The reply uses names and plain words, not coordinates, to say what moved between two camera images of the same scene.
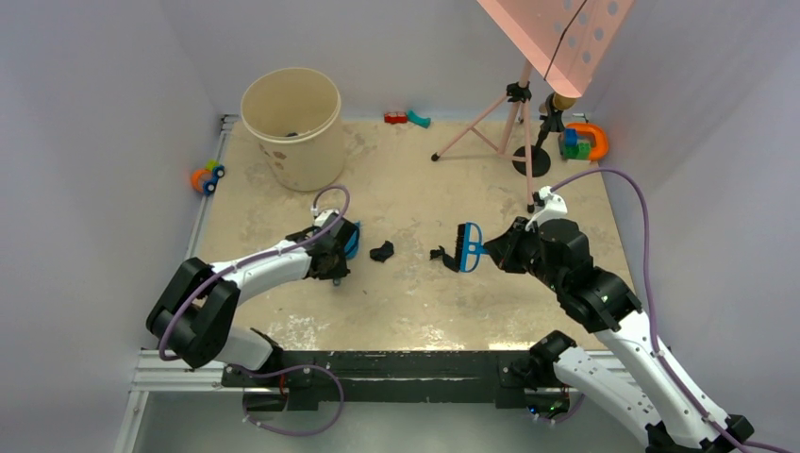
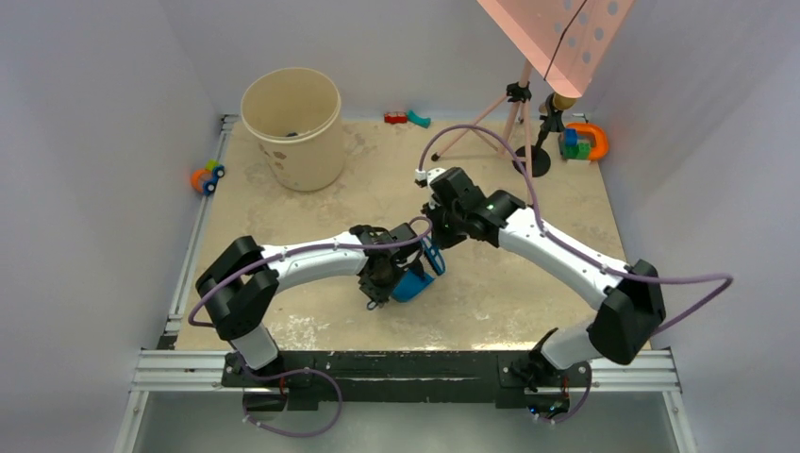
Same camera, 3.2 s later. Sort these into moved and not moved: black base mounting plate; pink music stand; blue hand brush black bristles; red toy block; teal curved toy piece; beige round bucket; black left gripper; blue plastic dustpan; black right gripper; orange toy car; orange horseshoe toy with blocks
Moved: black right gripper; blue hand brush black bristles; black left gripper; blue plastic dustpan
Not moved: orange horseshoe toy with blocks; orange toy car; pink music stand; teal curved toy piece; beige round bucket; red toy block; black base mounting plate
